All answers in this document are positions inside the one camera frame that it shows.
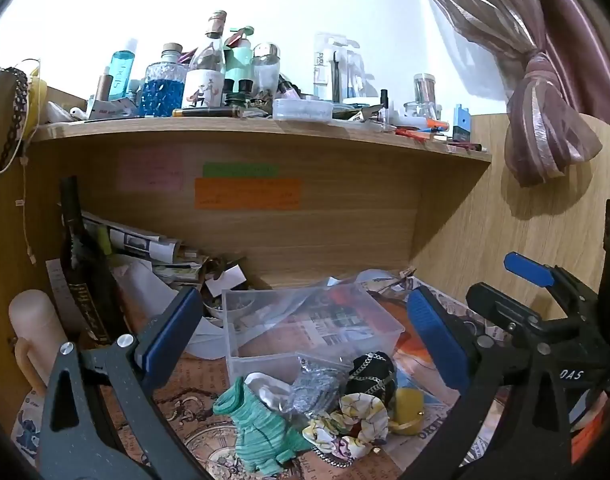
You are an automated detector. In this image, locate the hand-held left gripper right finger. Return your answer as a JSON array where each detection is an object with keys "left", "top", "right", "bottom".
[{"left": 400, "top": 286, "right": 586, "bottom": 480}]

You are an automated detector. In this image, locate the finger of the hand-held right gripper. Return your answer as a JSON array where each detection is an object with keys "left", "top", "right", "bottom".
[
  {"left": 466, "top": 282, "right": 546, "bottom": 335},
  {"left": 504, "top": 251, "right": 593, "bottom": 311}
]

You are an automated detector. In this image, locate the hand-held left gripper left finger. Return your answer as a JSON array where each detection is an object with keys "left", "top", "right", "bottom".
[{"left": 37, "top": 287, "right": 206, "bottom": 480}]

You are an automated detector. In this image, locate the black pouch with chain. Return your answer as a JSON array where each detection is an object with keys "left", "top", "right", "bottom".
[{"left": 344, "top": 351, "right": 398, "bottom": 411}]

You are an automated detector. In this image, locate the floral fabric scrunchie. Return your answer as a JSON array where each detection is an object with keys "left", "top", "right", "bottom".
[{"left": 302, "top": 392, "right": 392, "bottom": 467}]

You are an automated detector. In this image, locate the clear plastic box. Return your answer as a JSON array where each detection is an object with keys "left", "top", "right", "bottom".
[{"left": 222, "top": 280, "right": 406, "bottom": 387}]

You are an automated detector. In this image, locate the grey glittery cloth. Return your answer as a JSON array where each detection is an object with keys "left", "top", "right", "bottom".
[{"left": 284, "top": 359, "right": 353, "bottom": 417}]

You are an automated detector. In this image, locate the green knitted sock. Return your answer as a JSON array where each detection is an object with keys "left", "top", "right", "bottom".
[{"left": 212, "top": 375, "right": 313, "bottom": 477}]

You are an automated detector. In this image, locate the small white bowl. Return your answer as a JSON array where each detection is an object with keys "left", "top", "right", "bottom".
[{"left": 204, "top": 299, "right": 236, "bottom": 320}]

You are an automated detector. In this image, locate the white paper card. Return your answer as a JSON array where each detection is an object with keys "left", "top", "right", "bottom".
[{"left": 205, "top": 264, "right": 249, "bottom": 297}]

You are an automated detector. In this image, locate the yellow round object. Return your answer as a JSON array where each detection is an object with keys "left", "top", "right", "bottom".
[{"left": 387, "top": 387, "right": 426, "bottom": 437}]

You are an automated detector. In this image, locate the pile of newspapers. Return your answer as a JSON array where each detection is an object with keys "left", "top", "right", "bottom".
[{"left": 80, "top": 210, "right": 210, "bottom": 291}]

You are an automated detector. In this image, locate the white cloth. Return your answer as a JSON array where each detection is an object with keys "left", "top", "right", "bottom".
[{"left": 245, "top": 374, "right": 298, "bottom": 413}]

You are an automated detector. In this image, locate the clear plastic bag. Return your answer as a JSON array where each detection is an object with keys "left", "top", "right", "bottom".
[{"left": 235, "top": 272, "right": 370, "bottom": 346}]

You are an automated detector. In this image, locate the beige plastic bottle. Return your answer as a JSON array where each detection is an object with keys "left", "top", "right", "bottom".
[{"left": 7, "top": 290, "right": 70, "bottom": 393}]

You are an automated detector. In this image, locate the orange sticky note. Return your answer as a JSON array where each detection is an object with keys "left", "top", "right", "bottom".
[{"left": 194, "top": 177, "right": 304, "bottom": 211}]

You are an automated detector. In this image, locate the small blue box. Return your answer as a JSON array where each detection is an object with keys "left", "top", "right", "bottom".
[{"left": 453, "top": 104, "right": 474, "bottom": 142}]

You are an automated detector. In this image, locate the pink sticky note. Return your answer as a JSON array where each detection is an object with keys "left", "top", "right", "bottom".
[{"left": 117, "top": 149, "right": 184, "bottom": 192}]

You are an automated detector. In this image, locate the green sticky note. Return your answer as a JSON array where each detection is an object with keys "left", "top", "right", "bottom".
[{"left": 202, "top": 162, "right": 280, "bottom": 179}]

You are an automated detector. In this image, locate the orange pen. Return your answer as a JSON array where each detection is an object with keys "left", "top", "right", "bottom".
[{"left": 395, "top": 126, "right": 450, "bottom": 137}]

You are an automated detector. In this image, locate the wooden shelf unit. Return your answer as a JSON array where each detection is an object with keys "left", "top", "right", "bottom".
[{"left": 0, "top": 70, "right": 610, "bottom": 426}]

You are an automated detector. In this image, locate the clear jar with pink contents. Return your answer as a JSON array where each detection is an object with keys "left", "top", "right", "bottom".
[{"left": 412, "top": 73, "right": 438, "bottom": 107}]

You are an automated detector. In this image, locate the pink striped curtain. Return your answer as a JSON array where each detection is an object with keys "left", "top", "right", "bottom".
[{"left": 410, "top": 0, "right": 610, "bottom": 188}]

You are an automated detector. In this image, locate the amber pen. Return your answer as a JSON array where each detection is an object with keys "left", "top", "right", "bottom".
[{"left": 172, "top": 106, "right": 244, "bottom": 118}]

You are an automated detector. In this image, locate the glass bottle with blue beads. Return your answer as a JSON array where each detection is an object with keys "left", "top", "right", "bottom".
[{"left": 137, "top": 42, "right": 186, "bottom": 117}]

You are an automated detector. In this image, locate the flat clear plastic case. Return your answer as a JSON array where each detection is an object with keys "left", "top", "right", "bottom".
[{"left": 272, "top": 98, "right": 334, "bottom": 122}]

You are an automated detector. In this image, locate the clear corked bottle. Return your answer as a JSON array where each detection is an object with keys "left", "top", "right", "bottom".
[{"left": 184, "top": 10, "right": 229, "bottom": 109}]

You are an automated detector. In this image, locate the turquoise liquid bottle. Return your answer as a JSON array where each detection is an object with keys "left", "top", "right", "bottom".
[{"left": 108, "top": 37, "right": 139, "bottom": 104}]

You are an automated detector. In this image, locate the yellow tape roll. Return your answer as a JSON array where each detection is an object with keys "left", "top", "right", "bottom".
[{"left": 25, "top": 66, "right": 49, "bottom": 133}]

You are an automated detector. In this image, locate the mint green bottle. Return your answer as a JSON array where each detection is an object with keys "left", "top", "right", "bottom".
[{"left": 223, "top": 25, "right": 256, "bottom": 97}]

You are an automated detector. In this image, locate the glass jar with metal lid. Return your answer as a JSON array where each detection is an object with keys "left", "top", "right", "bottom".
[{"left": 252, "top": 42, "right": 282, "bottom": 97}]

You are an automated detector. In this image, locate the toothbrush blister pack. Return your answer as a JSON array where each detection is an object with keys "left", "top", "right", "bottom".
[{"left": 312, "top": 32, "right": 366, "bottom": 104}]

